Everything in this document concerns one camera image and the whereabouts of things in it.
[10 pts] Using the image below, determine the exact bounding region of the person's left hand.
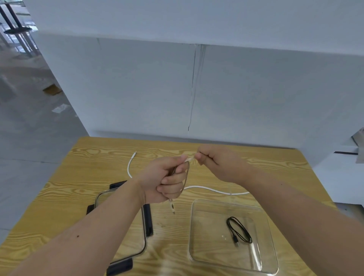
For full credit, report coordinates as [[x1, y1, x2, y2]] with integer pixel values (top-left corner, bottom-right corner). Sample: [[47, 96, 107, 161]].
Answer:
[[136, 155, 190, 204]]

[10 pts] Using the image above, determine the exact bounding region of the person's right hand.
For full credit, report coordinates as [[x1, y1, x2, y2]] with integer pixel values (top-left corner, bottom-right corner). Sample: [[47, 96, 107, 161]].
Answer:
[[195, 143, 253, 187]]

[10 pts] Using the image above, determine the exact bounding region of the short pale cable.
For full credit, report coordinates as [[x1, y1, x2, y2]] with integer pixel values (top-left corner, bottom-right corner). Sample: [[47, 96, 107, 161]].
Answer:
[[168, 155, 197, 215]]

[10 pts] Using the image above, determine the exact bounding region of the person's right forearm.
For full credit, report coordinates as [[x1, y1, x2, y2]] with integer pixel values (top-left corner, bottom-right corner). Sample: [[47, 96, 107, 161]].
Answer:
[[241, 168, 364, 276]]

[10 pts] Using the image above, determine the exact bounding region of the person's left forearm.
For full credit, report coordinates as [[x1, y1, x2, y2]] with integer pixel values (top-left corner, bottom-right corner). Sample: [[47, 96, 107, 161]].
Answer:
[[8, 178, 147, 276]]

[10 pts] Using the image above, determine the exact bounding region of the clear lid with black latches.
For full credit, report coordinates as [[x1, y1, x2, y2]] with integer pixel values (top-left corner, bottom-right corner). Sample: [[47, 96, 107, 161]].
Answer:
[[86, 180, 154, 276]]

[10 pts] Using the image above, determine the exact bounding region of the clear glass tray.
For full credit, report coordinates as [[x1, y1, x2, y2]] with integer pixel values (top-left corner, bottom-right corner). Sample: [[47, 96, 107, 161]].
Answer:
[[188, 199, 279, 276]]

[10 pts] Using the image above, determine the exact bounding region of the white paper sheet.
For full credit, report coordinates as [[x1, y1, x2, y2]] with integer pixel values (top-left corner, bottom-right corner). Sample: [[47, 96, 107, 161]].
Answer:
[[51, 103, 70, 114]]

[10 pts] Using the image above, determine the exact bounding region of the brown cardboard piece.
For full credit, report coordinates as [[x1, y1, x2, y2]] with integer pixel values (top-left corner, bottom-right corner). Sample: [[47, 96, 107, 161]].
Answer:
[[42, 84, 63, 95]]

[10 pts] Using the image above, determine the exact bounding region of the black table base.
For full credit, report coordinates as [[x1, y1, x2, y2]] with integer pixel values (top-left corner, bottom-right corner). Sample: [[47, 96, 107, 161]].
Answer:
[[0, 0, 33, 35]]

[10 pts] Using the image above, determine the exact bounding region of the long white cable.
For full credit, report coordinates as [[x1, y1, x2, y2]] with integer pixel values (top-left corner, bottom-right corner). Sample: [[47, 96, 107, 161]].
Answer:
[[127, 151, 250, 196]]

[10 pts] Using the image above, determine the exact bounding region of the black cable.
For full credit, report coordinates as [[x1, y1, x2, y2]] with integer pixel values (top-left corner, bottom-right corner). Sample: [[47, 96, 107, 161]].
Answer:
[[226, 216, 253, 247]]

